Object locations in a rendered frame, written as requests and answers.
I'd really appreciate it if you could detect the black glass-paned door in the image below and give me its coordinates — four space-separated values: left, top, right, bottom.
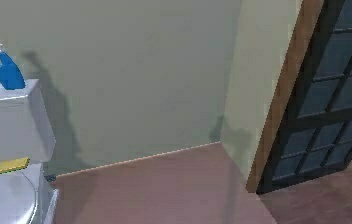
256 0 352 195

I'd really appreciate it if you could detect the white toilet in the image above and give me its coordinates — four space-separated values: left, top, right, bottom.
0 78 60 224

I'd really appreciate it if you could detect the yellow sponge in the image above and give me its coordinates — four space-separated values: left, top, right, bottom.
0 156 31 175

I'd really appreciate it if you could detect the blue spray bottle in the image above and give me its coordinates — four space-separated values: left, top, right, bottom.
0 41 27 91

